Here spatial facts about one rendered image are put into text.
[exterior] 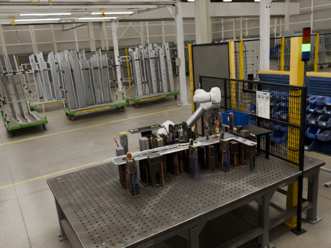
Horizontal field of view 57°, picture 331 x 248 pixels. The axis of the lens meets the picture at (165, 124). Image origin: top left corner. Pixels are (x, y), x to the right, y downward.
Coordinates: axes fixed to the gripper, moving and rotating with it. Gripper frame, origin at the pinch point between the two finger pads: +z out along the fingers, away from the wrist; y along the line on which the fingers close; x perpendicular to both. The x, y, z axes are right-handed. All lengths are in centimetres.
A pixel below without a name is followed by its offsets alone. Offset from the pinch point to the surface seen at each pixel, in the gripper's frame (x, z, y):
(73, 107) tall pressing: -64, 75, -691
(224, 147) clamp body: -7.8, 16.2, 24.7
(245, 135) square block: 24.7, 12.1, 17.0
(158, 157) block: -80, 11, 21
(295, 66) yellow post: 58, -59, 50
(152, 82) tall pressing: 235, 41, -762
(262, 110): 55, -10, 10
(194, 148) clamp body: -41.0, 10.8, 21.9
